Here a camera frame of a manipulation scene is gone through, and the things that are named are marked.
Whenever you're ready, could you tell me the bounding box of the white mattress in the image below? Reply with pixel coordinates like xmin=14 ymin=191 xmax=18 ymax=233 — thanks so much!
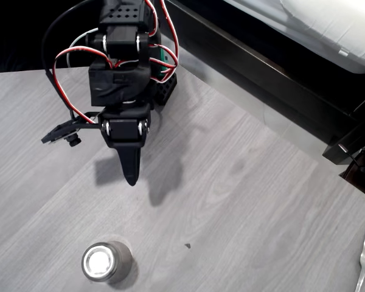
xmin=223 ymin=0 xmax=365 ymax=74

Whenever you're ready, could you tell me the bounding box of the stainless steel cup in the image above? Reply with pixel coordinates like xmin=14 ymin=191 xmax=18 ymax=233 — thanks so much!
xmin=80 ymin=240 xmax=134 ymax=285

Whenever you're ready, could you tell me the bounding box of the black camera cable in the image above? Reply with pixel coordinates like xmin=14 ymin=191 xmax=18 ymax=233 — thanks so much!
xmin=41 ymin=0 xmax=106 ymax=122

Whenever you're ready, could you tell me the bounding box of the red white servo cable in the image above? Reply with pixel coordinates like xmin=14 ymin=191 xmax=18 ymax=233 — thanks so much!
xmin=144 ymin=0 xmax=181 ymax=85
xmin=52 ymin=45 xmax=122 ymax=125

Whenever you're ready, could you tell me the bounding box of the small black gripper camera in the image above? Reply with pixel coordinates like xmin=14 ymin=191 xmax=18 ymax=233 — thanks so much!
xmin=63 ymin=132 xmax=83 ymax=148

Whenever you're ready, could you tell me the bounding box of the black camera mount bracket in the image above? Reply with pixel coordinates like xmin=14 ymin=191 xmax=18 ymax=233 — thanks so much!
xmin=41 ymin=111 xmax=100 ymax=145

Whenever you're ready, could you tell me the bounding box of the thin black cable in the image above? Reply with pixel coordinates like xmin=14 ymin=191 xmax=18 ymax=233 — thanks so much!
xmin=336 ymin=144 xmax=365 ymax=197

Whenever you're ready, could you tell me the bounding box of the green circuit board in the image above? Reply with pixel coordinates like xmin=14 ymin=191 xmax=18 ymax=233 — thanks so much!
xmin=157 ymin=47 xmax=178 ymax=79

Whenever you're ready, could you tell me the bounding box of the black perforated arm base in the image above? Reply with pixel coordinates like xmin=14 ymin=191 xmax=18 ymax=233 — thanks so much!
xmin=153 ymin=72 xmax=179 ymax=106

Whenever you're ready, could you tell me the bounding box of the black bed frame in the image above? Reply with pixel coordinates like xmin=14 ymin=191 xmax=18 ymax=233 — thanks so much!
xmin=158 ymin=0 xmax=365 ymax=167

